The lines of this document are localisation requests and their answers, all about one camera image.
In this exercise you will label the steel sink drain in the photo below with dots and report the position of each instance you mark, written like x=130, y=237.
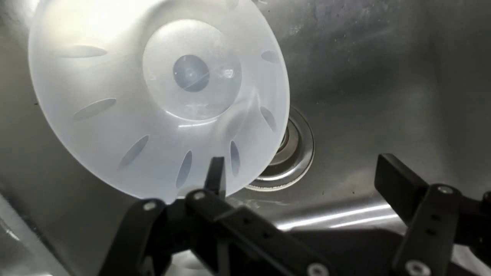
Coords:
x=293, y=159

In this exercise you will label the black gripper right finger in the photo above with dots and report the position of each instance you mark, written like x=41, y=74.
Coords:
x=439, y=231

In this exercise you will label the stainless steel double sink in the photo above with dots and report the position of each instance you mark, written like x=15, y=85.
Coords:
x=383, y=93

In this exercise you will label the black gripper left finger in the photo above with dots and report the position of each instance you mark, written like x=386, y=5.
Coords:
x=239, y=240

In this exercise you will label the translucent white plastic bowl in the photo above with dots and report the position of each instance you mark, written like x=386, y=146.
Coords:
x=153, y=93

